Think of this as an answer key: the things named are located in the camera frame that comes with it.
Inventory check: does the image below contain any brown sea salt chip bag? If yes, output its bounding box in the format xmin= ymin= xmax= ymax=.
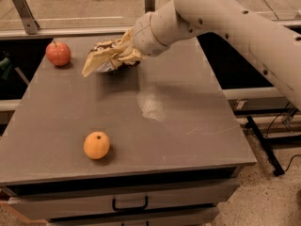
xmin=82 ymin=39 xmax=140 ymax=77

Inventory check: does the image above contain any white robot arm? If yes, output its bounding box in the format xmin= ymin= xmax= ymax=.
xmin=130 ymin=0 xmax=301 ymax=110

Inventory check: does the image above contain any red apple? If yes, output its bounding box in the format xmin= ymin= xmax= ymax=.
xmin=46 ymin=40 xmax=71 ymax=67

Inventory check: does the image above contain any orange fruit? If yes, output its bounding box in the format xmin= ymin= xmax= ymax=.
xmin=84 ymin=132 xmax=110 ymax=160

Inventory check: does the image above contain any grey lower drawer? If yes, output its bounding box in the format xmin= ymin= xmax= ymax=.
xmin=47 ymin=207 xmax=219 ymax=226

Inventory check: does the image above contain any black floor stand bar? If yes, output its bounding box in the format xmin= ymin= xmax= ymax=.
xmin=246 ymin=116 xmax=285 ymax=177

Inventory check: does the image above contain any metal window rail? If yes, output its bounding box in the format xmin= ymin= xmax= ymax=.
xmin=0 ymin=18 xmax=301 ymax=40

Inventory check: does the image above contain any left metal railing bracket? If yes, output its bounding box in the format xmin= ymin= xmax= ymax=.
xmin=12 ymin=0 xmax=40 ymax=35

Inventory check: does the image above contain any black drawer handle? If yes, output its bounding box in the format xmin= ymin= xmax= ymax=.
xmin=111 ymin=196 xmax=149 ymax=212

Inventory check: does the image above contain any black floor cable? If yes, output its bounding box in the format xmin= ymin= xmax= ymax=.
xmin=283 ymin=153 xmax=301 ymax=171

